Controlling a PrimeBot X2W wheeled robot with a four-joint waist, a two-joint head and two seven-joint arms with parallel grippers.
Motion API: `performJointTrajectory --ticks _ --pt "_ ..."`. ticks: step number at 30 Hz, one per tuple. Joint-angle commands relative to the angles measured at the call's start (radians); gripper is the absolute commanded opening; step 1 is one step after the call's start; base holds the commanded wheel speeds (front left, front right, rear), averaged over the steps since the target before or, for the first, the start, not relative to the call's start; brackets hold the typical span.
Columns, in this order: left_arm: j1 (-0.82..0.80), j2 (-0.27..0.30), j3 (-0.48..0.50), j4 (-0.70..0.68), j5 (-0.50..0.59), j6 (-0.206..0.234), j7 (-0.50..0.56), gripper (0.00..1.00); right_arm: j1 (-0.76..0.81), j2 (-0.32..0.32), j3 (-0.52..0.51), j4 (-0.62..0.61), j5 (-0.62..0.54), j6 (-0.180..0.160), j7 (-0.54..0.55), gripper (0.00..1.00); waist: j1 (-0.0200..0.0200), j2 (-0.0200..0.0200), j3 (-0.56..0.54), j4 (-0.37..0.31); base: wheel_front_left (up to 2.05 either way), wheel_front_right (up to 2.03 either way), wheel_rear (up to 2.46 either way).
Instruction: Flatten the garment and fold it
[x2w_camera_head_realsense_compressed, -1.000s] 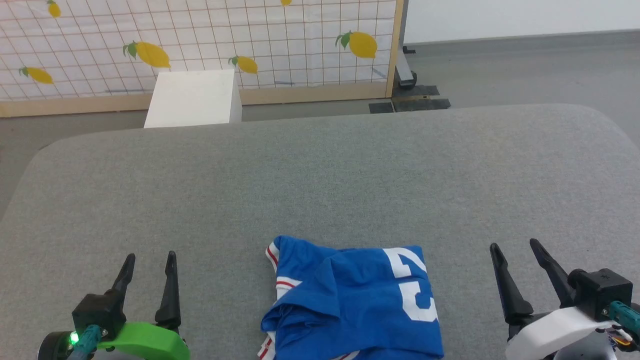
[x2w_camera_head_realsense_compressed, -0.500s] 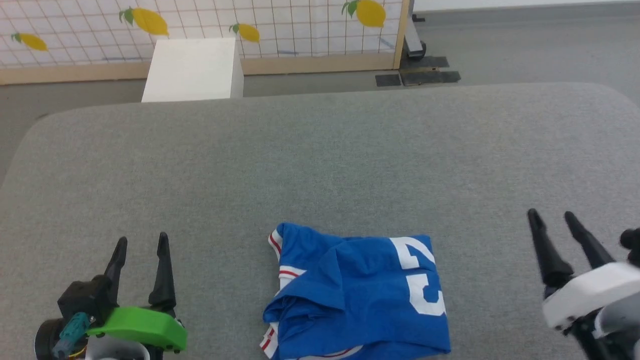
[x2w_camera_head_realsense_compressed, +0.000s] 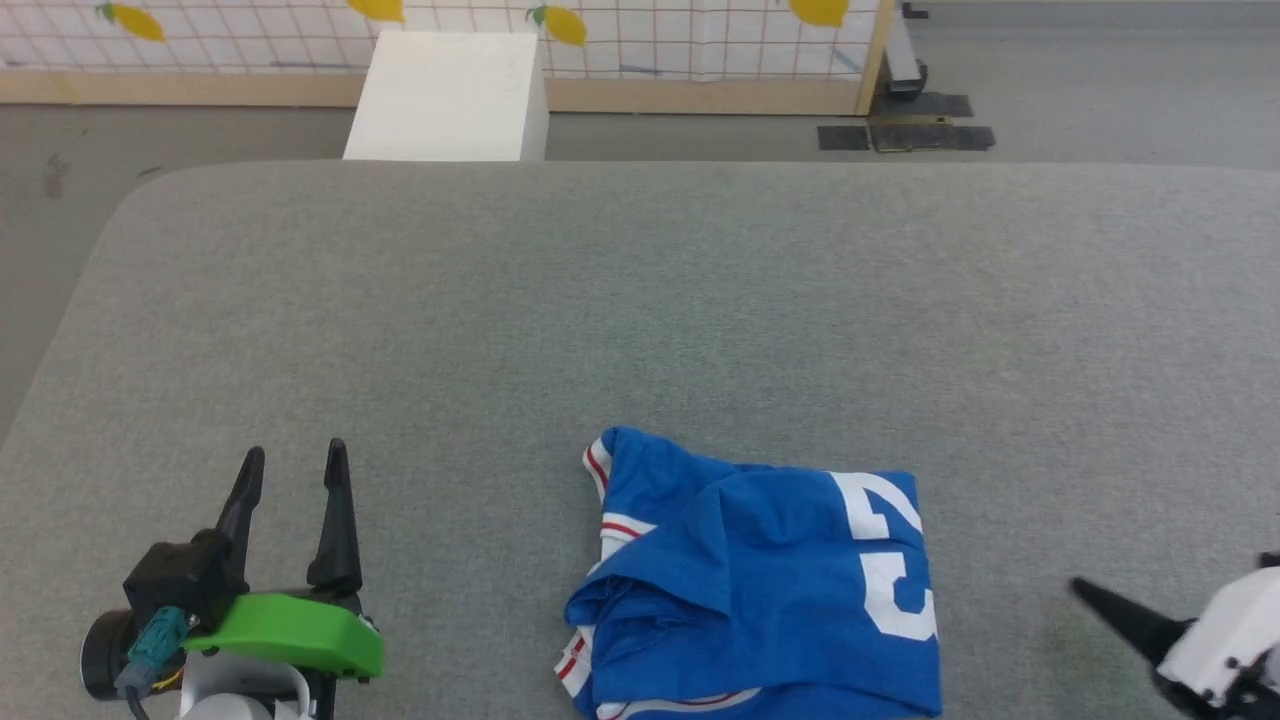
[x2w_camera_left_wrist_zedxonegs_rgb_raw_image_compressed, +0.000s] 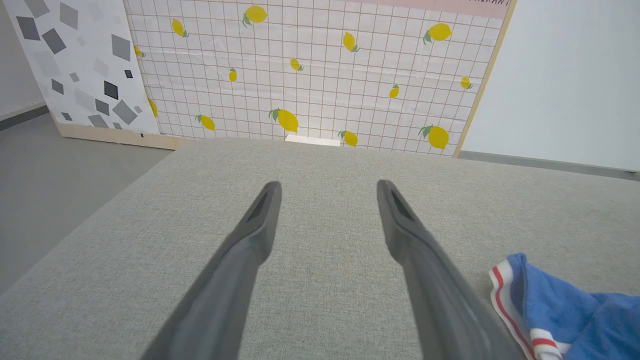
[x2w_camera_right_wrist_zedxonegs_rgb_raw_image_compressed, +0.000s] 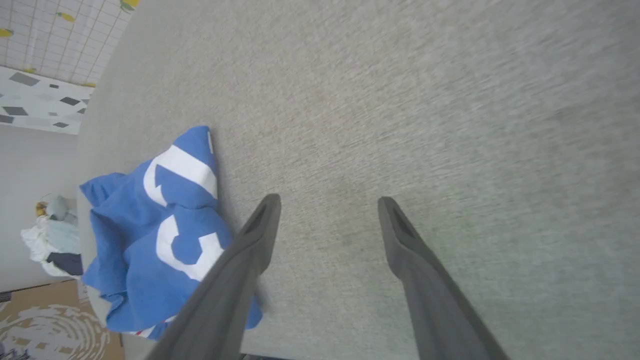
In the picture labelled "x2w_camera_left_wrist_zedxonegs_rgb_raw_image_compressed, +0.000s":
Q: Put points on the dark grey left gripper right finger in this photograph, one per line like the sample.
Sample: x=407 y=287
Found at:
x=440 y=300

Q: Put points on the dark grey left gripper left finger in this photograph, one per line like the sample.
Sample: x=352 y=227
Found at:
x=225 y=290

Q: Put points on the lemon print grid panel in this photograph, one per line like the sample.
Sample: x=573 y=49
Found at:
x=325 y=70

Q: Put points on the grey terrazzo pattern panel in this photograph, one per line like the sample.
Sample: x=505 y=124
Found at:
x=80 y=65

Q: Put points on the blue and white garment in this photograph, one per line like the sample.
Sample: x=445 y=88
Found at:
x=565 y=315

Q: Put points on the small white block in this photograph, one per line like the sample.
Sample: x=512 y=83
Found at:
x=312 y=140

